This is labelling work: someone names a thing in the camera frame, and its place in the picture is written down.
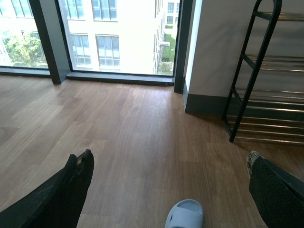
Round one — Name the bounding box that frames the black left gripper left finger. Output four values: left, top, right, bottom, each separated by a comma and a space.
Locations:
0, 149, 94, 228

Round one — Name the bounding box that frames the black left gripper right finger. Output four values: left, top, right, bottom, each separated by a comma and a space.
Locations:
247, 151, 304, 228

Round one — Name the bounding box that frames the black metal shoe rack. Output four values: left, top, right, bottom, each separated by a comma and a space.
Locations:
222, 0, 304, 145

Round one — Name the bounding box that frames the light blue left slipper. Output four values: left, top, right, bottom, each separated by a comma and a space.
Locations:
165, 199, 204, 228

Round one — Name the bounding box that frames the dark window frame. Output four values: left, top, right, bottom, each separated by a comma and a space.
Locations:
0, 0, 194, 93

